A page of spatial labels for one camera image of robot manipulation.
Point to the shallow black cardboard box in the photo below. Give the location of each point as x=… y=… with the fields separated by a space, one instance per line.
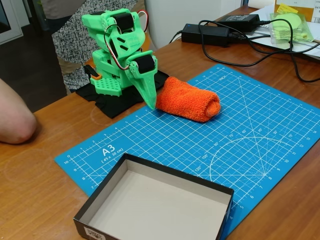
x=150 y=200

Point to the yellow sticky note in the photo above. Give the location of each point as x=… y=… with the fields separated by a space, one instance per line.
x=287 y=8

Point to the orange towel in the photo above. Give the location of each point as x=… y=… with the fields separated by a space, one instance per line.
x=187 y=100

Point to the green gripper black servo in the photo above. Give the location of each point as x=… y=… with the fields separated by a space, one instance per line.
x=145 y=65

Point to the black orange table clamp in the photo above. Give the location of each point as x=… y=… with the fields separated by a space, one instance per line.
x=93 y=74

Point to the person in speckled grey clothing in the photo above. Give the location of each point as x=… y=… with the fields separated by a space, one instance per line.
x=72 y=42

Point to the person's bare forearm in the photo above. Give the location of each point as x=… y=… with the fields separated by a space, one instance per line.
x=12 y=117

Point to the slim black power adapter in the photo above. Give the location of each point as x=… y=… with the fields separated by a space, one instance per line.
x=240 y=20

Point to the black base cloth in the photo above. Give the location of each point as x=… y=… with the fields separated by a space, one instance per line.
x=112 y=106

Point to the plastic bag of green parts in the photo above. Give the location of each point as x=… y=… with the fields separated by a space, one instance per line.
x=290 y=30

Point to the white paper sheets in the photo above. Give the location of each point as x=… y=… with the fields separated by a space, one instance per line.
x=262 y=33

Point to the blue A3 cutting mat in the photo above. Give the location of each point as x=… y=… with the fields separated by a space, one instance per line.
x=175 y=140

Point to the white framed glass door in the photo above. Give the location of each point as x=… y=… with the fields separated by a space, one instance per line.
x=15 y=25

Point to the large black power adapter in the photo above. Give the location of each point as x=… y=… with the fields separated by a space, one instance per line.
x=207 y=33

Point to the brown cardboard box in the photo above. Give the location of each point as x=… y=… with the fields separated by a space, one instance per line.
x=307 y=6

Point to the green 3D-printed robot arm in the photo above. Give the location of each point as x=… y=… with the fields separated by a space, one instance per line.
x=130 y=41

